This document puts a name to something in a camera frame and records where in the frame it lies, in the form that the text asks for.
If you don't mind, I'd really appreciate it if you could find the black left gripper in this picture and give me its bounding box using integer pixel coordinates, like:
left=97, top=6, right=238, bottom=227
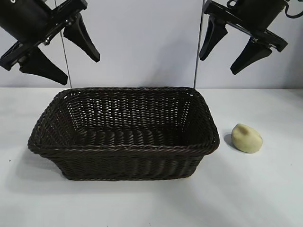
left=0, top=0, right=101, bottom=85

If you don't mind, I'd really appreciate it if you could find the black cable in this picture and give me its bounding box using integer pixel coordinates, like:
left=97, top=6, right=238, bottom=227
left=282, top=3, right=303, bottom=19

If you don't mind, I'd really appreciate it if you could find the thin metal rod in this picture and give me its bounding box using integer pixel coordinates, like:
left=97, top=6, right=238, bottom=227
left=193, top=0, right=205, bottom=87
left=54, top=0, right=72, bottom=87

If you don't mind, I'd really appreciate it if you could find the pale yellow egg yolk pastry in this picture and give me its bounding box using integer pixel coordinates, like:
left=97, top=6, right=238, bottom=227
left=231, top=123, right=264, bottom=153

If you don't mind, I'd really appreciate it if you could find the dark brown wicker basket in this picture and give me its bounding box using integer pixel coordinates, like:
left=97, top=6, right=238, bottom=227
left=27, top=86, right=221, bottom=182

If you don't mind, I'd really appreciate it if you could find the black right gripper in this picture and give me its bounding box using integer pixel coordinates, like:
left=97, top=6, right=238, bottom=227
left=198, top=0, right=289, bottom=76

